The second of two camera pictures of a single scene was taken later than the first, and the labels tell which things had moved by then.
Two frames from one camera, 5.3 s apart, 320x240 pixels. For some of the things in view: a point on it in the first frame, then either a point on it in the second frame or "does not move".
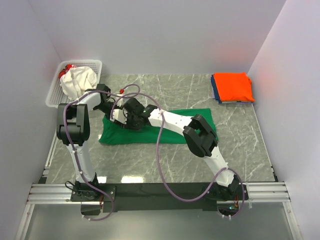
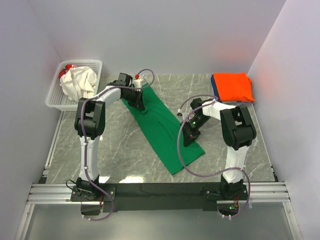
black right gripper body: (131, 123) → (191, 128)
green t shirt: (114, 133) → (163, 131)
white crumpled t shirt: (75, 80) does not move
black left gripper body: (105, 108) → (133, 97)
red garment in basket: (64, 70) does not move
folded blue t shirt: (215, 89) does not move
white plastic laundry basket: (56, 95) does not move
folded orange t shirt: (234, 86) does not move
